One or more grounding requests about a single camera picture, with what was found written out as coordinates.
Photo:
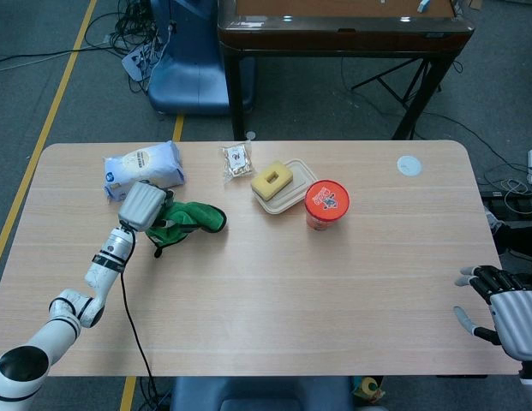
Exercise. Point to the clear wrapped snack packet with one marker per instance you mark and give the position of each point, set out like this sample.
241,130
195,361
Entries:
237,162

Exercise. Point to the beige lidded food container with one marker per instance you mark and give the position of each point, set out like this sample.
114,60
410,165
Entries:
297,184

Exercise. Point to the green microfibre cloth black trim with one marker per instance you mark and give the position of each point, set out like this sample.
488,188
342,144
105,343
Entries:
193,216

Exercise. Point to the blue machine base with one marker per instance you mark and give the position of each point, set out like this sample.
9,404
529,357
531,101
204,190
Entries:
188,77

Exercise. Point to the single blue white mahjong tile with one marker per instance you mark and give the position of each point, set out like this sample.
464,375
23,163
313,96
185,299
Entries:
425,5

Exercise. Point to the black tripod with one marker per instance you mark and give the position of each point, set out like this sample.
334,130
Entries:
402,83

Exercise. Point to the dark wood mahjong table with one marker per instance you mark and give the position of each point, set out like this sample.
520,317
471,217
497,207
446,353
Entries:
342,36

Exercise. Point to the blue robot torso base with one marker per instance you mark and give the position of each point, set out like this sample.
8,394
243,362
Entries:
257,394

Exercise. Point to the yellow sponge with green base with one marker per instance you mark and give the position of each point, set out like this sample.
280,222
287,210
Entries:
265,186

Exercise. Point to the yellow tape roll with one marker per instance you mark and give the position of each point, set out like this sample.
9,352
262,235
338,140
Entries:
370,388

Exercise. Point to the blue white tissue pack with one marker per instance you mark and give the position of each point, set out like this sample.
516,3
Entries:
141,169

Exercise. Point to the white round table grommet cover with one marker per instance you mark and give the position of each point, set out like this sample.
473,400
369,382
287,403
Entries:
409,165

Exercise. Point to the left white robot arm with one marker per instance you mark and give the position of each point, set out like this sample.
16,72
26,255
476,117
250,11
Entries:
103,261

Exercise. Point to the left grey five-finger robot hand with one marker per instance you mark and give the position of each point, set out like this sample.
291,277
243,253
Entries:
139,205

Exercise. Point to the orange instant noodle cup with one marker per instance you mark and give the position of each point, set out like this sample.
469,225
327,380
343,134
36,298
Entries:
326,201

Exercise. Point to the right grey five-finger robot hand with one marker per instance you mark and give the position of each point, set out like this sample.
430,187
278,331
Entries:
516,321

